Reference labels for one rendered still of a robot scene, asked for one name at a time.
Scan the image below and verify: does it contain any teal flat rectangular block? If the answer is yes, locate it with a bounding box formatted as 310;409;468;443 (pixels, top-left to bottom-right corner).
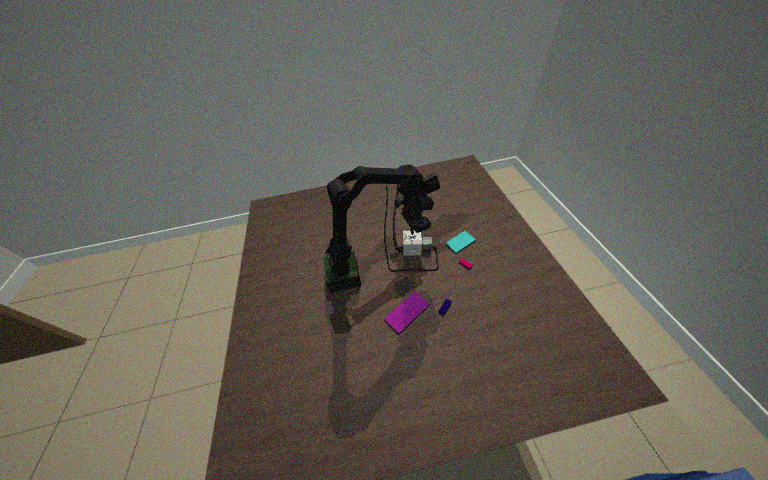
445;231;476;253

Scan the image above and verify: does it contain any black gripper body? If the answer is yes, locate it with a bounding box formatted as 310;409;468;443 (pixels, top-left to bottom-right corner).
394;196;431;233

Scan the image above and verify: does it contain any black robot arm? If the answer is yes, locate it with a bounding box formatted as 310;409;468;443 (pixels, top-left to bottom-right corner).
325;165;440;278

